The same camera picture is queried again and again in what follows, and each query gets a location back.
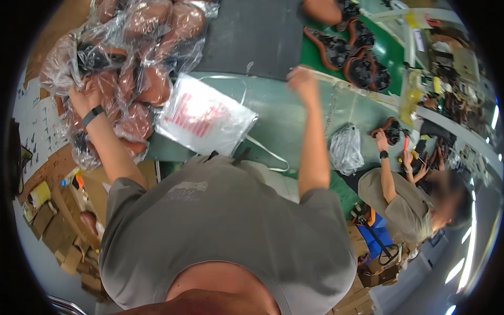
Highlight crumpled clear plastic bag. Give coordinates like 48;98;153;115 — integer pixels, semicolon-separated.
329;123;365;176

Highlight heap of bagged brown saddles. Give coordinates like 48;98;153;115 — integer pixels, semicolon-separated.
39;0;219;171

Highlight person's body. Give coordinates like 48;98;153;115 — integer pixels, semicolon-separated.
98;151;359;315

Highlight printed paper sheets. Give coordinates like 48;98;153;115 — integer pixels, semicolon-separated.
14;77;70;182

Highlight clear bag with black saddle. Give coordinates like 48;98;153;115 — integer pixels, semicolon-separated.
40;33;130;96

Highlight black wrist band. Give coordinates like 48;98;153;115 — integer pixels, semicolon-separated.
81;104;105;128

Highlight person's right hand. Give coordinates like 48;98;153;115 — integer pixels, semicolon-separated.
287;66;320;100

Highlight person's left hand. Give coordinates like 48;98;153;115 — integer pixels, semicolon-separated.
68;77;104;119

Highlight chrome metal tube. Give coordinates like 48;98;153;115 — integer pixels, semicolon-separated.
47;295;90;315

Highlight black saddle with brown rim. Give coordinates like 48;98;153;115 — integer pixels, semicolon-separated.
370;117;412;146

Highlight blue pallet jack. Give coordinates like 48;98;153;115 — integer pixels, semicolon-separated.
350;203;401;267

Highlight white red-printed plastic bags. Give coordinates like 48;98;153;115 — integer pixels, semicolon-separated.
155;73;259;157

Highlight stack of cardboard cartons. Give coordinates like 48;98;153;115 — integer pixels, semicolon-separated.
326;224;399;315

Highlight upturned black saddle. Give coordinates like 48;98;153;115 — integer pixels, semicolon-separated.
346;19;377;50
369;61;393;92
335;0;361;32
303;27;357;72
343;47;378;90

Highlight white plastic strap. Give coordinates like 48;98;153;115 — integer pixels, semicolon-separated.
197;75;290;173

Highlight heap of cardboard pieces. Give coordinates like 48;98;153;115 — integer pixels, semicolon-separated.
22;159;158;302

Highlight cluttered workbench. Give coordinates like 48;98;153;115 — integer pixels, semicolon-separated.
402;0;501;180

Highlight dark grey mat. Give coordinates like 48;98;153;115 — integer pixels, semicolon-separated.
193;0;306;82

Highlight yellow plastic cover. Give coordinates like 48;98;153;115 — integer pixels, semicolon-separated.
399;69;424;127

